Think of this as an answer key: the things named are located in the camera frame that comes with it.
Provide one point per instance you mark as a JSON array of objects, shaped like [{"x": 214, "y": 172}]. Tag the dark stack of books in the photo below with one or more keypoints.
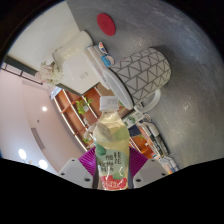
[{"x": 156, "y": 140}]

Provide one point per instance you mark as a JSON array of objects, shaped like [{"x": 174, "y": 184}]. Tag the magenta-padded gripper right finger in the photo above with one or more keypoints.
[{"x": 150, "y": 171}]

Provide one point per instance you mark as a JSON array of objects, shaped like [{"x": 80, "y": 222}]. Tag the small round patterned ornament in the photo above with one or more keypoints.
[
  {"x": 107, "y": 60},
  {"x": 102, "y": 47}
]

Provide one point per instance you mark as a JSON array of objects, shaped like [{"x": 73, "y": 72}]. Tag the clear bottle of yellow drink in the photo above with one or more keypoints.
[{"x": 111, "y": 143}]

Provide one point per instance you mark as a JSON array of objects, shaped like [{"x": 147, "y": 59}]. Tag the round recessed ceiling light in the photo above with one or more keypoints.
[{"x": 44, "y": 108}]

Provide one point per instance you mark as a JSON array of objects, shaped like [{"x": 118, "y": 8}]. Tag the ceiling lamp with round bulbs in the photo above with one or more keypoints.
[{"x": 22, "y": 154}]

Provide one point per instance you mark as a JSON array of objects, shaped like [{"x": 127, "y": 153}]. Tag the white wall outlet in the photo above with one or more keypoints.
[{"x": 83, "y": 76}]

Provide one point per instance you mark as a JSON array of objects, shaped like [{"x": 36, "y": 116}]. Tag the white mug with triangle pattern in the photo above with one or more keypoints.
[{"x": 143, "y": 73}]

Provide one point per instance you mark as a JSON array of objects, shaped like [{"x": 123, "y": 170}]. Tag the flat round red coaster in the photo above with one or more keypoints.
[{"x": 106, "y": 24}]

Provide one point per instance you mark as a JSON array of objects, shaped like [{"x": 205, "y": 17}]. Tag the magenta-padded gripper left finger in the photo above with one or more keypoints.
[{"x": 75, "y": 171}]

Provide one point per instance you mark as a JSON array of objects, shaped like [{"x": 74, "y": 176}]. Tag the wooden shelf unit with books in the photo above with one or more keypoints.
[{"x": 71, "y": 113}]

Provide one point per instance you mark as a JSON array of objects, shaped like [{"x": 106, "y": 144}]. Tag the ceiling air vent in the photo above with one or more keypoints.
[{"x": 37, "y": 138}]

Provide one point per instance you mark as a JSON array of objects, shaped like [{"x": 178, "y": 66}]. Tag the dark office chair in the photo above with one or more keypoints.
[{"x": 134, "y": 130}]

